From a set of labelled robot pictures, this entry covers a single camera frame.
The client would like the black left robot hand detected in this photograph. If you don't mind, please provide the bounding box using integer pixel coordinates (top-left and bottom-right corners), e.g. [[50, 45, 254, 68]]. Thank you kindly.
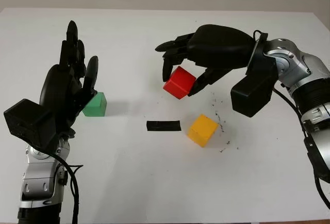
[[38, 20, 100, 139]]

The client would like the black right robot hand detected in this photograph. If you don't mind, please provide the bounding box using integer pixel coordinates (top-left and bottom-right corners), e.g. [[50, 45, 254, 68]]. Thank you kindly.
[[155, 24, 258, 97]]

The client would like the green wooden cube block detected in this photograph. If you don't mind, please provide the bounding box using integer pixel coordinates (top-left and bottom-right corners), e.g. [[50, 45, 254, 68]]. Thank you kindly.
[[82, 92, 108, 117]]

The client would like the red wooden cube block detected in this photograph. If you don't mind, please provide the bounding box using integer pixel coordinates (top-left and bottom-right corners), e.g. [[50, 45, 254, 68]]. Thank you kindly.
[[162, 66, 197, 100]]

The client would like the yellow wooden cube block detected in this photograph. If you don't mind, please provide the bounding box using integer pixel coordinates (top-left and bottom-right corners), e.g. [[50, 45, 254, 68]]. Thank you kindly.
[[187, 114, 220, 148]]

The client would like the black tape strip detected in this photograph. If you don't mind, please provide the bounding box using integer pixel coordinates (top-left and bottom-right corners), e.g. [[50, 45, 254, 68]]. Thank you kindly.
[[146, 120, 182, 133]]

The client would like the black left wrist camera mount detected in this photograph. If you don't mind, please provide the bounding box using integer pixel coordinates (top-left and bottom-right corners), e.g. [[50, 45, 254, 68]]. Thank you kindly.
[[3, 98, 56, 150]]

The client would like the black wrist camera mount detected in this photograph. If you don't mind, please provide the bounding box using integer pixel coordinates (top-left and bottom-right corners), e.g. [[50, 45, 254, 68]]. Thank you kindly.
[[230, 54, 278, 118], [3, 98, 56, 150]]

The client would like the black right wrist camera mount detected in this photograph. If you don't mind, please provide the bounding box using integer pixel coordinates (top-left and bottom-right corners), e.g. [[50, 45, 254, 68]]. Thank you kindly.
[[230, 54, 278, 118]]

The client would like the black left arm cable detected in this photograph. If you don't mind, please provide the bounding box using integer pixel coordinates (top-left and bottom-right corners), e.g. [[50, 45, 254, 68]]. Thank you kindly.
[[51, 151, 85, 224]]

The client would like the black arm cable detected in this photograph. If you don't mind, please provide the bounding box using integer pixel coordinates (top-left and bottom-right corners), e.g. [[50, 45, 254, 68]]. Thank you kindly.
[[272, 83, 330, 209], [51, 151, 85, 224]]

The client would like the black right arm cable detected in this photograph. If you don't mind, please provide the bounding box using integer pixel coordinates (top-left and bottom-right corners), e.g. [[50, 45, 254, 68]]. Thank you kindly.
[[272, 83, 330, 209]]

